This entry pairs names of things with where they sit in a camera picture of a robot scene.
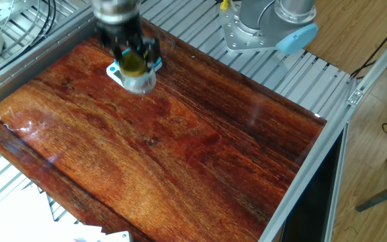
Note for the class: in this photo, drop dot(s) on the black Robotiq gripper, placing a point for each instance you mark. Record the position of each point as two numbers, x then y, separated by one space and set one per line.
121 32

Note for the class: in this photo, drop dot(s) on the glass jar with gold lid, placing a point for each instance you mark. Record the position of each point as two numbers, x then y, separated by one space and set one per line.
136 75

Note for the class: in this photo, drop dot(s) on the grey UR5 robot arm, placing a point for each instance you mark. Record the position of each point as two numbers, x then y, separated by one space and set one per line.
254 13

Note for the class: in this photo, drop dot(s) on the white and blue kitchen scale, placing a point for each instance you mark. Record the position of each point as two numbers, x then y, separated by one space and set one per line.
113 72

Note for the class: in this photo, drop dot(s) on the yellow tag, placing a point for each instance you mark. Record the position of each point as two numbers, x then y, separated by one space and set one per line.
224 4

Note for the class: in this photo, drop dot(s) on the wood grain board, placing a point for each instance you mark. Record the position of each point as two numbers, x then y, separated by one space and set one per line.
180 151

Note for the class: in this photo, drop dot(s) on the silver metal plate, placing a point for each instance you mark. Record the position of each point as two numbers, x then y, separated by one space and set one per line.
2 8

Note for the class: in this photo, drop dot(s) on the white box small green button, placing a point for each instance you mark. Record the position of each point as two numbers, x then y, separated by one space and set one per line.
119 237

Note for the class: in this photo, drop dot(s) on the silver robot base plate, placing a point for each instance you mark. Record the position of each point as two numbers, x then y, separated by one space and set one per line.
234 37

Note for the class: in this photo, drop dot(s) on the aluminium frame beam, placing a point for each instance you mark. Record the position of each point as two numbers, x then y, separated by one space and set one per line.
29 60
314 161

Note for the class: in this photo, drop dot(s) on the aluminium frame post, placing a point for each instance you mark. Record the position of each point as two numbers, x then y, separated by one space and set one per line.
381 57

